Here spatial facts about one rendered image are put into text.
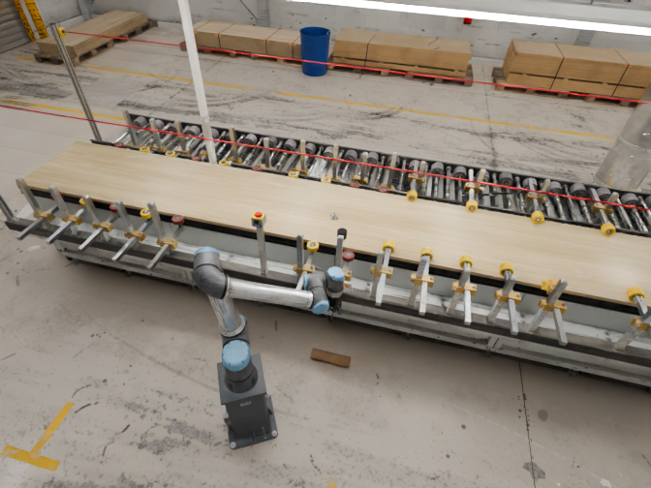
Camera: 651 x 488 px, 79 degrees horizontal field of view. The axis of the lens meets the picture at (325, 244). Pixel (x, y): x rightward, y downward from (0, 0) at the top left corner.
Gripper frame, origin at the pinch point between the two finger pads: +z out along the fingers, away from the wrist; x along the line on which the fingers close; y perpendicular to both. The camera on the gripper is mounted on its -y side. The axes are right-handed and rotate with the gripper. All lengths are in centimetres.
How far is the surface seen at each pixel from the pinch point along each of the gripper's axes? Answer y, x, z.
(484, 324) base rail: -26, 93, 12
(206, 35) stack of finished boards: -612, -395, 33
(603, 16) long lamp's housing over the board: -53, 89, -154
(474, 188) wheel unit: -135, 81, -17
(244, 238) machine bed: -48, -77, 2
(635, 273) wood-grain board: -77, 184, -10
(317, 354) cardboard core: -15, -12, 75
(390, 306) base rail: -25.3, 33.5, 13.8
